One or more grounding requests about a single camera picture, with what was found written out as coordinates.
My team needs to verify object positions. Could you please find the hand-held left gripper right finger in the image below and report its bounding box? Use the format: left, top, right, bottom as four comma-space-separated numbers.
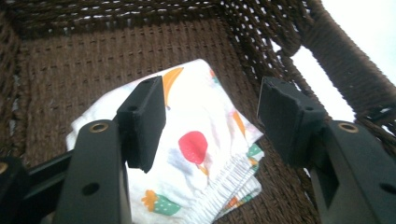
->
256, 76, 396, 224

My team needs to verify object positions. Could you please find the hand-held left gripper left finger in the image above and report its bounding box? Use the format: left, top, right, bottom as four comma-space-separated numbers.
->
52, 75, 167, 224

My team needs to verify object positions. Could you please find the white fruit print garment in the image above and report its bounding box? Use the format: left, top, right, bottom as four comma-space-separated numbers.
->
65, 58, 265, 224

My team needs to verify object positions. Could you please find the brown wicker basket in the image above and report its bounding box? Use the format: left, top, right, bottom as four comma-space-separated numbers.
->
0, 0, 396, 224

